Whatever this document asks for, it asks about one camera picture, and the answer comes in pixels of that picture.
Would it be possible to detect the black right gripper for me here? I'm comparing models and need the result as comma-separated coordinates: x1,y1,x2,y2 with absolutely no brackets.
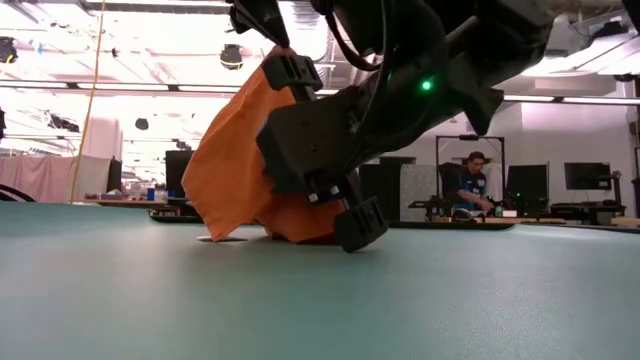
256,53,416,254

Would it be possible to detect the orange towel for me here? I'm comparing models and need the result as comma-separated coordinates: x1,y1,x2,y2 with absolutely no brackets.
180,44,351,246

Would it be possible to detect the black partition panel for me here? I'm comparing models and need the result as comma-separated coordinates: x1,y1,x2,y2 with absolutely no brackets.
358,155,417,222

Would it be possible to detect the grey partition panel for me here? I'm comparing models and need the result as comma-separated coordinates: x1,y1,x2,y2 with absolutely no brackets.
399,163,439,222

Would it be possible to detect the green table mat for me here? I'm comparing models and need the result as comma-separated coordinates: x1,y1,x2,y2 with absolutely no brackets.
0,199,640,360

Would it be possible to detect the black computer monitor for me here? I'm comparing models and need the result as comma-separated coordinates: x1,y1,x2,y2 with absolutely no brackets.
563,161,614,192
164,149,195,200
505,162,550,216

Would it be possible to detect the person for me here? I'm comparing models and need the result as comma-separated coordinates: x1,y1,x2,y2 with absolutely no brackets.
447,151,496,221

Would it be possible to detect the black flat tray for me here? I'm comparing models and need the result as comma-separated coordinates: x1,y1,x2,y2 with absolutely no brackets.
148,212,204,224

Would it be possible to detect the wooden robot station table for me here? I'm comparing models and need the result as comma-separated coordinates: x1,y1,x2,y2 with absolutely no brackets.
389,215,567,231

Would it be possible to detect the wooden workbench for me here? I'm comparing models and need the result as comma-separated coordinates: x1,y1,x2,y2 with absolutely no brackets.
74,198,201,209

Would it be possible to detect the narrow black panel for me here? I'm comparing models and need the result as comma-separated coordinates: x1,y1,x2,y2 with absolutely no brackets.
106,157,124,194

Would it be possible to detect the black ceiling equipment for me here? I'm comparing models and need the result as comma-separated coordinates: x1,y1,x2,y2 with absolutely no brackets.
0,35,19,65

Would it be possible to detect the black desk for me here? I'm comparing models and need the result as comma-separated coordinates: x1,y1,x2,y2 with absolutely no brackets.
549,199,626,226

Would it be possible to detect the pink curtain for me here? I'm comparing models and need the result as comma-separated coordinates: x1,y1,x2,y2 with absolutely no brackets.
0,154,111,204

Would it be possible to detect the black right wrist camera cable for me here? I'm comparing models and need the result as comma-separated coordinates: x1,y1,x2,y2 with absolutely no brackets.
324,9,381,72

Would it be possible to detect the black metal frame stand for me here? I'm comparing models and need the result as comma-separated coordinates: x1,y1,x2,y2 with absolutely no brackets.
434,133,506,221

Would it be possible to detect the yellow cable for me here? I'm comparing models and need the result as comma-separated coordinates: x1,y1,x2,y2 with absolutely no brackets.
69,0,107,204

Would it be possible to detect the black curved hose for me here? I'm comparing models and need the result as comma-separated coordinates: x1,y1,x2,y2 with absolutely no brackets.
0,183,37,203

